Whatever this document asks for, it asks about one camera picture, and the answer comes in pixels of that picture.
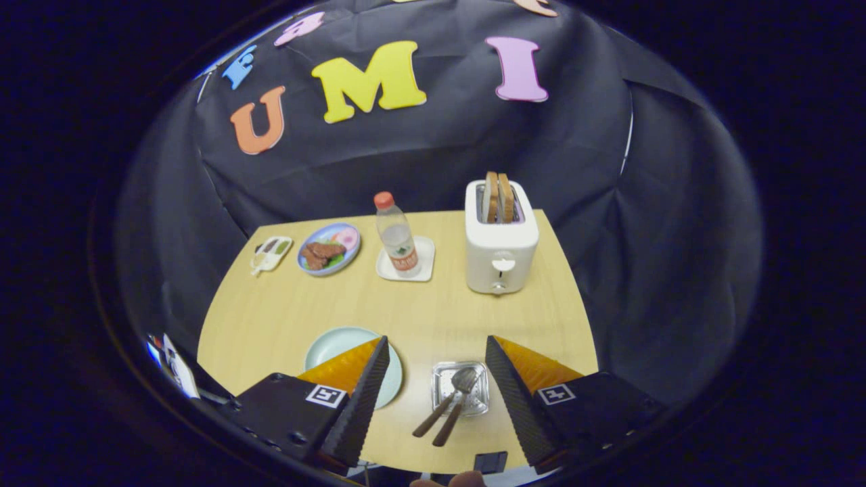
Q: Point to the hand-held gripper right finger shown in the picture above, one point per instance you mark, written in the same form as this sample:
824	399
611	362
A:
521	406

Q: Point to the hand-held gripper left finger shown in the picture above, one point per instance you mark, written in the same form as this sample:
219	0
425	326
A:
362	406

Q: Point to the small black block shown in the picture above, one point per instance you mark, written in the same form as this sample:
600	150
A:
490	462

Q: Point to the pale green plate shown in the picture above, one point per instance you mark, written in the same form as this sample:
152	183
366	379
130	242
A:
331	345

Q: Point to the white toaster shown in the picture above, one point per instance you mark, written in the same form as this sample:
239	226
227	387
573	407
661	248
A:
484	267

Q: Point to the brown toy meat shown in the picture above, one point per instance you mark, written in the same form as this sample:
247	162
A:
321	254

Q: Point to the white square coaster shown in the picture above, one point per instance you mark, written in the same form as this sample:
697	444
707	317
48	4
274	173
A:
426	262

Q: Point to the clear water bottle red cap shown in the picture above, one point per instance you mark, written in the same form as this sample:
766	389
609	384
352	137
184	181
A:
398	237

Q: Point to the blue plate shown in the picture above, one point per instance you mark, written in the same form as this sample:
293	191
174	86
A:
326	232

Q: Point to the small white sauce dish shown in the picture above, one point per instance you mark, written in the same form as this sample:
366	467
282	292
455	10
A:
274	251

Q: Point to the white printed object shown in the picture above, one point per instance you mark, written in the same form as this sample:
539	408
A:
179	368

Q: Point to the brown toast slice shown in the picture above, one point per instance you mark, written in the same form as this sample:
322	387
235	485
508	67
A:
490	196
506	197

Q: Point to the black backdrop cloth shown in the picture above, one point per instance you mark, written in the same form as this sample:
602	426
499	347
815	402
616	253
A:
419	162

